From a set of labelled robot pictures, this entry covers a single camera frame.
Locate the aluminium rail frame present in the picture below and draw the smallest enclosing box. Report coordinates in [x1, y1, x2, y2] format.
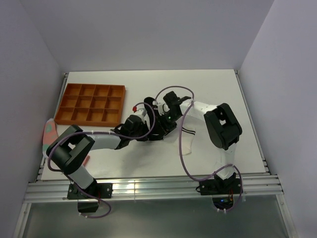
[14, 70, 298, 238]

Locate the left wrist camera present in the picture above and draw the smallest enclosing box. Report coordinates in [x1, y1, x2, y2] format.
[132, 106, 147, 119]

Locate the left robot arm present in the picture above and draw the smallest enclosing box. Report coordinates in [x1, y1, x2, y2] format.
[46, 115, 151, 198]

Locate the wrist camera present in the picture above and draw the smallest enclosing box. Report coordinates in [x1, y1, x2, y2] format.
[132, 106, 147, 119]
[153, 100, 169, 115]

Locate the black cable clamp block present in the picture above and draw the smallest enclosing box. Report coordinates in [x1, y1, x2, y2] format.
[77, 202, 99, 214]

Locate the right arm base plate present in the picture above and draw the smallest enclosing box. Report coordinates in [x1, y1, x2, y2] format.
[196, 178, 242, 195]

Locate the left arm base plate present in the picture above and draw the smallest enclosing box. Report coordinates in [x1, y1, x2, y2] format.
[67, 183, 113, 200]

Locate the pink patterned sock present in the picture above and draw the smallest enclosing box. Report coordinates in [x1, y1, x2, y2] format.
[42, 118, 90, 167]

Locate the orange compartment tray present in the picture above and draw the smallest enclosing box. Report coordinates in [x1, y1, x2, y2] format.
[54, 83, 126, 127]

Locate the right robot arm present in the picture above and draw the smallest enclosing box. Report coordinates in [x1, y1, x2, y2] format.
[151, 91, 242, 193]

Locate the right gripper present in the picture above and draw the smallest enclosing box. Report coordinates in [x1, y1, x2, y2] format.
[155, 111, 182, 138]

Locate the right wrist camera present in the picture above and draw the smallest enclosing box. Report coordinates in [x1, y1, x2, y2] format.
[153, 100, 169, 115]

